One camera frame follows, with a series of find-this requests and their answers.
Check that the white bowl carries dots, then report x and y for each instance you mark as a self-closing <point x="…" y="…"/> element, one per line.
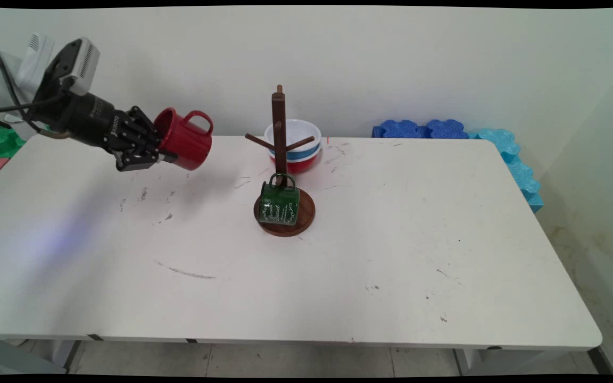
<point x="301" y="133"/>

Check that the dark blue foam mat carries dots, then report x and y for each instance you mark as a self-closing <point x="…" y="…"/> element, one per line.
<point x="418" y="129"/>

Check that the black table leg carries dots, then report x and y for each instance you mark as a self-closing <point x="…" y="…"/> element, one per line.
<point x="602" y="360"/>

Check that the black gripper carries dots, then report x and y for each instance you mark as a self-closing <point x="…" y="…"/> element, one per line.
<point x="93" y="122"/>

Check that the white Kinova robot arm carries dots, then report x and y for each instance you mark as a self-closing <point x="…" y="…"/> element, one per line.
<point x="3" y="80"/>

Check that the red enamel mug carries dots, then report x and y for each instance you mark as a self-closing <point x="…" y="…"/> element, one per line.
<point x="187" y="141"/>

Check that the light blue foam mat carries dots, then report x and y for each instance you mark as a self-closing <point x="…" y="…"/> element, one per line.
<point x="516" y="170"/>

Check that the green printed mug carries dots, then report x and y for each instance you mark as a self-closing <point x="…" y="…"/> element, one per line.
<point x="280" y="205"/>

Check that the grey table leg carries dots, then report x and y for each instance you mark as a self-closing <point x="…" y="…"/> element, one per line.
<point x="24" y="359"/>
<point x="498" y="361"/>

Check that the blue bowl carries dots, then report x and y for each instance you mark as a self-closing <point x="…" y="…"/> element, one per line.
<point x="306" y="153"/>

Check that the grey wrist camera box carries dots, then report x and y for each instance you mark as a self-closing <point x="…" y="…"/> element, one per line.
<point x="75" y="61"/>

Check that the red bowl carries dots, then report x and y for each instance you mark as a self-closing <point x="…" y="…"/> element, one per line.
<point x="304" y="165"/>

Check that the brown wooden mug tree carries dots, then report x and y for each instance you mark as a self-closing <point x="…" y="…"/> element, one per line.
<point x="280" y="127"/>

